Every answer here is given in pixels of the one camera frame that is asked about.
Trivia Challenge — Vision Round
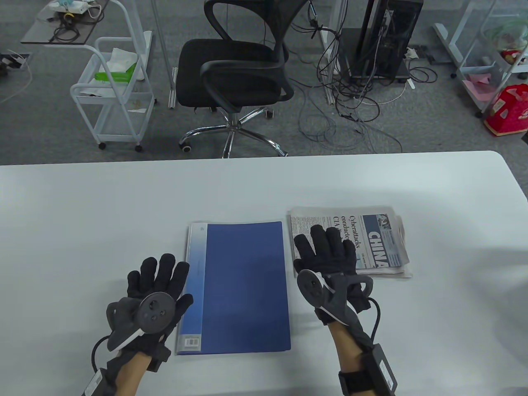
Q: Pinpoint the person's left hand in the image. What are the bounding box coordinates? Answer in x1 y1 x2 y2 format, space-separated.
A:
106 253 195 372

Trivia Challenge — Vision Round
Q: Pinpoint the person's right hand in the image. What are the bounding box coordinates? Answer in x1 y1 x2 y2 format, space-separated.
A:
292 225 375 327

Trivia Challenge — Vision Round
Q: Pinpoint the newspaper with grey bird photo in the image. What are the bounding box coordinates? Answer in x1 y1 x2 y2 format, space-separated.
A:
290 207 409 275

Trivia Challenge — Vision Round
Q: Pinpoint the newspaper with green building photo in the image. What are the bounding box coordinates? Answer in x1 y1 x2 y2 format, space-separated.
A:
291 207 413 279

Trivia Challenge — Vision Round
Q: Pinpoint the blue file folder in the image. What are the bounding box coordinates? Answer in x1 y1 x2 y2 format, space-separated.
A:
177 222 292 355

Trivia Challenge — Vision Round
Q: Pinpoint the person's left forearm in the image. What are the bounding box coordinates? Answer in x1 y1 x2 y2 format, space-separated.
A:
113 351 153 396

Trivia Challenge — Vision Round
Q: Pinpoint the person's right forearm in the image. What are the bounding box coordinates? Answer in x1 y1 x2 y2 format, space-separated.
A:
330 320 374 396

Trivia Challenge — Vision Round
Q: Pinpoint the grey round hand controller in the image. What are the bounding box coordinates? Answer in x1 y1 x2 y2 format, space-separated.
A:
106 292 178 352
297 269 374 326

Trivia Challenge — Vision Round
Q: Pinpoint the black wrist sensor box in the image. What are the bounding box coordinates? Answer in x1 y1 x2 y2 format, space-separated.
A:
338 344 398 396
80 367 118 396

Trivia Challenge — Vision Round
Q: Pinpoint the white wheeled cart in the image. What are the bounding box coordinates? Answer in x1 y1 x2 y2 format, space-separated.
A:
69 0 157 152

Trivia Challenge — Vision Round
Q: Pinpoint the green packet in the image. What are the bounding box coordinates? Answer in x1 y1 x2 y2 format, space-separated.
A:
94 62 139 83

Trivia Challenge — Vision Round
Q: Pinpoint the black office chair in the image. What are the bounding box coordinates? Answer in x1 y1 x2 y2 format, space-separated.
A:
175 0 311 159

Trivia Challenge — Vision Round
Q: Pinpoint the pink paper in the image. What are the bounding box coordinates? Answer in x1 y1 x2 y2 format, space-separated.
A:
462 73 504 106

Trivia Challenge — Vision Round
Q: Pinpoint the white cloth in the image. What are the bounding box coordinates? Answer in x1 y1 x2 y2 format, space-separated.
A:
106 47 145 81

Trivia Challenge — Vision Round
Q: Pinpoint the black computer tower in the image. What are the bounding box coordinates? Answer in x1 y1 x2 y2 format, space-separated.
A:
351 0 424 81

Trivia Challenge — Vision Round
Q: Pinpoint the red bag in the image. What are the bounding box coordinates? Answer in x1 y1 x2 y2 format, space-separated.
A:
483 84 528 137

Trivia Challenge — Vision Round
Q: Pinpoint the white shelf rack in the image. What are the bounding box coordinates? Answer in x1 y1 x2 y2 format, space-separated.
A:
452 0 528 118

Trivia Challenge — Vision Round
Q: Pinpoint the metal pole stand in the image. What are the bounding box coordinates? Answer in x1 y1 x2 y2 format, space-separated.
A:
151 0 178 110

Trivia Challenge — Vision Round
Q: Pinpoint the white desk leg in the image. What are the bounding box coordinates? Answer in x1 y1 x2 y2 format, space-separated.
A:
318 0 349 106

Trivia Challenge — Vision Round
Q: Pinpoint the black power strip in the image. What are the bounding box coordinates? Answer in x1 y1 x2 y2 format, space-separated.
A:
0 52 30 71

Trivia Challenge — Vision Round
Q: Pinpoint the red plush toy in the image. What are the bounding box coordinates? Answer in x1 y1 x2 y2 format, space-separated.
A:
499 49 528 65

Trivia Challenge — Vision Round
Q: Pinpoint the dark side table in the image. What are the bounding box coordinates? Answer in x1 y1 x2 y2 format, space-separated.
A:
21 0 110 45

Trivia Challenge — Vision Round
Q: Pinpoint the green plastic bag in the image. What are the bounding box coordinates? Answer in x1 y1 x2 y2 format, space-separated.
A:
493 19 528 47

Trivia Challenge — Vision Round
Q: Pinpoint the white device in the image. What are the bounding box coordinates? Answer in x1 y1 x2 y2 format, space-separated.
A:
47 0 93 13

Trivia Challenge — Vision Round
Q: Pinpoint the black glove cable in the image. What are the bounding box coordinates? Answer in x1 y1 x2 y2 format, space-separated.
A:
91 335 113 372
368 297 382 345

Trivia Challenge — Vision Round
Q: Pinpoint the tangle of black floor cables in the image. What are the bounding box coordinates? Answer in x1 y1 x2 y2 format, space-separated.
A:
289 0 438 154

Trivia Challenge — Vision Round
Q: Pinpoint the white floor cable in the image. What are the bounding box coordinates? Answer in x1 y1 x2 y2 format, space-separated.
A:
0 62 33 104

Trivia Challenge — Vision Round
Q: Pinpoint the white desk frame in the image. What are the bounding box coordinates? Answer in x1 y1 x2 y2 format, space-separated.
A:
432 0 483 64

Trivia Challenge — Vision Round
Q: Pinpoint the coiled black cable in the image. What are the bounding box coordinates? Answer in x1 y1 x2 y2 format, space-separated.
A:
49 16 82 42

